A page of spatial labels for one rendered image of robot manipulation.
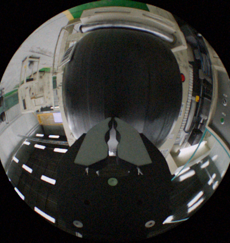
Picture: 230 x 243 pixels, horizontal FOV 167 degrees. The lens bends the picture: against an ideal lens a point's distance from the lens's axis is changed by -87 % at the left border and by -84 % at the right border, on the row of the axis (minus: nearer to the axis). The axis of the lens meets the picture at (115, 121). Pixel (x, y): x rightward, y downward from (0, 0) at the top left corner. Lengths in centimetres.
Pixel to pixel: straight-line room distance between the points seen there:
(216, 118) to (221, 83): 20
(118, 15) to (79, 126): 36
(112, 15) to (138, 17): 8
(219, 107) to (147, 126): 50
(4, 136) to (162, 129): 1143
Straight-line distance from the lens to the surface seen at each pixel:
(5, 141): 1147
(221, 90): 59
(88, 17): 36
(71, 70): 16
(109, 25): 33
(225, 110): 56
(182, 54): 50
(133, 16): 35
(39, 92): 475
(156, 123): 16
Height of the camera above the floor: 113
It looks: 26 degrees up
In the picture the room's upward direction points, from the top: 179 degrees counter-clockwise
